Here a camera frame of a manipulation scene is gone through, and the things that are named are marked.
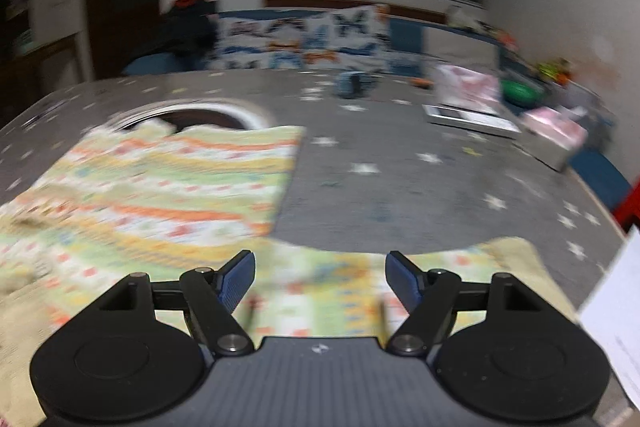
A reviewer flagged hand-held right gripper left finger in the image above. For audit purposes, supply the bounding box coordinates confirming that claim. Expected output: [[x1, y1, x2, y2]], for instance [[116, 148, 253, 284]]
[[100, 249, 257, 356]]

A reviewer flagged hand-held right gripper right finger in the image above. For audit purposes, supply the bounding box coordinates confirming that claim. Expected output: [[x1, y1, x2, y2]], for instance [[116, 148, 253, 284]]
[[385, 250, 543, 356]]

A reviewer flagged colourful patterned fleece garment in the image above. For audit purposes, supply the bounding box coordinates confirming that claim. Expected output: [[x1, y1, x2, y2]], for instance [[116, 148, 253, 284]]
[[0, 119, 583, 425]]

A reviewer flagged dark clothes pile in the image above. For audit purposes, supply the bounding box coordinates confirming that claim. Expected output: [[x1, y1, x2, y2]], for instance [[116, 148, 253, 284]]
[[160, 0, 221, 58]]

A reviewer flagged grey star-print tablecloth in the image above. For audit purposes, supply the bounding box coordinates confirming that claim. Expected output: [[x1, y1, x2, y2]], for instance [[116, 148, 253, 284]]
[[0, 69, 628, 427]]

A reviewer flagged round inset table heater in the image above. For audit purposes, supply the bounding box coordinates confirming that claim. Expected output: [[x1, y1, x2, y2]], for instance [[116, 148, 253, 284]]
[[107, 99, 273, 132]]

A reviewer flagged white remote control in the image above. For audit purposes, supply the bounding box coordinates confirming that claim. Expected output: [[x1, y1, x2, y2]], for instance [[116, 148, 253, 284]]
[[422, 103, 522, 138]]

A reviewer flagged pink white tissue pack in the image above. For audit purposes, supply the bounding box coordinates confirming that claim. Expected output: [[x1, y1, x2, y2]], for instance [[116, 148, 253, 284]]
[[517, 106, 590, 172], [432, 64, 502, 115]]

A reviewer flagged blue smartwatch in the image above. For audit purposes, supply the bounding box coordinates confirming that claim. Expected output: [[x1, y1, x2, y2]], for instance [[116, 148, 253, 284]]
[[336, 71, 376, 99]]

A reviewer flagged white paper sheet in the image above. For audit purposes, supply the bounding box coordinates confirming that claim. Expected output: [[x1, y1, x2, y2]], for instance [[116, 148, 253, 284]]
[[580, 224, 640, 403]]

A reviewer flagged green round toy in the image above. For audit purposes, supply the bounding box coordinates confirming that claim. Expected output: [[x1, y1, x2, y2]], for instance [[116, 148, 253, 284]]
[[501, 79, 545, 108]]

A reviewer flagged butterfly print pillow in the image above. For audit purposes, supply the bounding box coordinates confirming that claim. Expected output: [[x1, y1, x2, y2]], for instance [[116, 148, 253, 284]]
[[207, 14, 306, 70], [300, 5, 392, 72]]

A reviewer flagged red object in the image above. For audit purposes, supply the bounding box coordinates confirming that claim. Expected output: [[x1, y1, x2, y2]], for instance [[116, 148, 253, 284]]
[[617, 174, 640, 238]]

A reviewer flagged grey cushion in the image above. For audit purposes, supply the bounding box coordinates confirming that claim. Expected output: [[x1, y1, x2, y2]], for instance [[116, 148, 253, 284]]
[[422, 27, 501, 68]]

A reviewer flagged clear plastic box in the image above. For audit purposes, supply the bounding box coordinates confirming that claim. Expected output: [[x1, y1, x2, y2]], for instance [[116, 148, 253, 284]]
[[545, 82, 613, 128]]

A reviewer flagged yellow brown plush toy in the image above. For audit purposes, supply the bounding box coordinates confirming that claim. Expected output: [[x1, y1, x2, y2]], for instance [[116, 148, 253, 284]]
[[537, 57, 576, 85]]

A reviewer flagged orange plush toy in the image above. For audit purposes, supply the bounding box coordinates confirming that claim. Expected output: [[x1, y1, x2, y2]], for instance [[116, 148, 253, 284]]
[[492, 27, 521, 48]]

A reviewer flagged white black plush toy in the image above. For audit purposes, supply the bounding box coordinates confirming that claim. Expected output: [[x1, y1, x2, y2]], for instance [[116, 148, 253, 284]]
[[445, 4, 481, 28]]

